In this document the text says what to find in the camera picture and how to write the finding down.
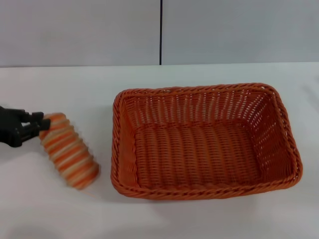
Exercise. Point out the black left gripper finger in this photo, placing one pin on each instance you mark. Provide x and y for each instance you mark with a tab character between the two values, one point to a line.
33	116
37	129

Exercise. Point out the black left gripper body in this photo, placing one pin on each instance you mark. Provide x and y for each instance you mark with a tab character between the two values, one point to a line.
10	127

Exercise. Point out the orange woven plastic basket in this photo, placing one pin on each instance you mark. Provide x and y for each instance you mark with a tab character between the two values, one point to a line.
199	159

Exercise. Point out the orange striped bread toy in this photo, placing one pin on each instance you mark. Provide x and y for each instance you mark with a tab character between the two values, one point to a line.
69	154

